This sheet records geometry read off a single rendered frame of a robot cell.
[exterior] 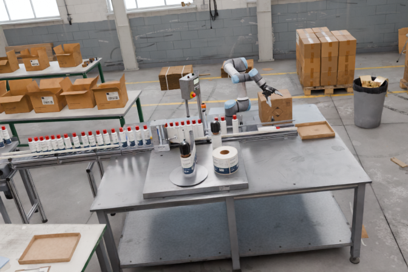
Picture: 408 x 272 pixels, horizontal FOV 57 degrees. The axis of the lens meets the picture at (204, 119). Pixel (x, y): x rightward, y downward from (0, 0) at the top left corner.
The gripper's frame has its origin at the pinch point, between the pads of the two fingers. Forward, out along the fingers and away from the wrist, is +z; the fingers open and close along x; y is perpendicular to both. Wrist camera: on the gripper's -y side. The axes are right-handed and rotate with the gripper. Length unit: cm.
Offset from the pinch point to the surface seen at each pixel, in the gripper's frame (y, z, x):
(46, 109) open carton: 224, -149, 160
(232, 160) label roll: -21, 6, 69
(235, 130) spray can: 30.5, 0.1, 36.5
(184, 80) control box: 23, -65, 46
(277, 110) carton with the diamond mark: 34.4, 14.1, -10.0
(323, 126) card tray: 20, 53, -30
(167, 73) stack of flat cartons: 432, -93, -45
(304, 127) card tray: 27, 43, -18
